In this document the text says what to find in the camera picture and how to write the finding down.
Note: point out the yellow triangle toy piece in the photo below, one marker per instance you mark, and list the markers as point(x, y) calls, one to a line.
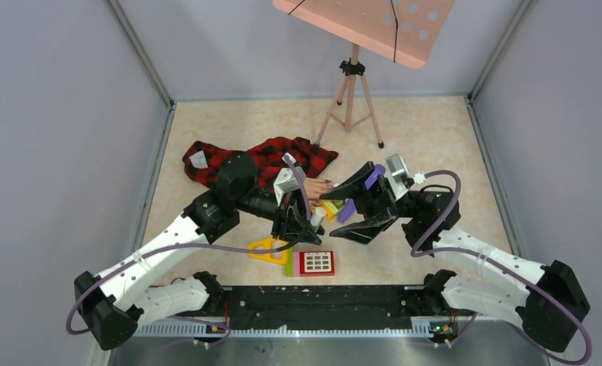
point(264, 250)

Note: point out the purple toy microphone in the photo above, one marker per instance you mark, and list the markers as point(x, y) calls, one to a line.
point(350, 208)

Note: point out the red window toy block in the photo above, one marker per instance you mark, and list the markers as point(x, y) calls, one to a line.
point(313, 264)

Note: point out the pink perforated stand tray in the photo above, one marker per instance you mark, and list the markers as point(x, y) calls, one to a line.
point(403, 31)

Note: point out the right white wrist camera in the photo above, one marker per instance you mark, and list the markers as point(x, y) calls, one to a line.
point(399, 176)

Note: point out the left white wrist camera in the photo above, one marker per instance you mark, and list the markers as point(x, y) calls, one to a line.
point(289, 178)

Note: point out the red black plaid shirt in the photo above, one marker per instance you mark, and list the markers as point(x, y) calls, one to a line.
point(202, 161)

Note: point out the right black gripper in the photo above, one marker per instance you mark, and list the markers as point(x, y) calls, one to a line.
point(373, 202)

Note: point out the nail polish bottle grey cap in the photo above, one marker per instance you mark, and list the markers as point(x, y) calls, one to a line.
point(318, 215)

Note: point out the pink music stand tripod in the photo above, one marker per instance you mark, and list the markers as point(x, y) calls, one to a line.
point(341, 109)

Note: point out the mannequin hand with painted nails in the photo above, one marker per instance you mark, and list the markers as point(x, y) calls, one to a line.
point(315, 187)

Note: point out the green toy plate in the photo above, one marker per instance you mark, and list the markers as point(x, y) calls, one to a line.
point(289, 266)

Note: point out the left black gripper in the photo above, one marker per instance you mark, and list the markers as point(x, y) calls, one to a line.
point(292, 223)

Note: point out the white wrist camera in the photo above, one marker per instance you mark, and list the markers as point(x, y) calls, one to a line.
point(399, 176)
point(289, 178)

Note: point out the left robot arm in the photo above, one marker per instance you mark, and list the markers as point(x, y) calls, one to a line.
point(116, 302)

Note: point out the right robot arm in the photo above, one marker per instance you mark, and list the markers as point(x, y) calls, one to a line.
point(544, 303)

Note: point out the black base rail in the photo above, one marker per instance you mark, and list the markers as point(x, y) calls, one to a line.
point(336, 307)

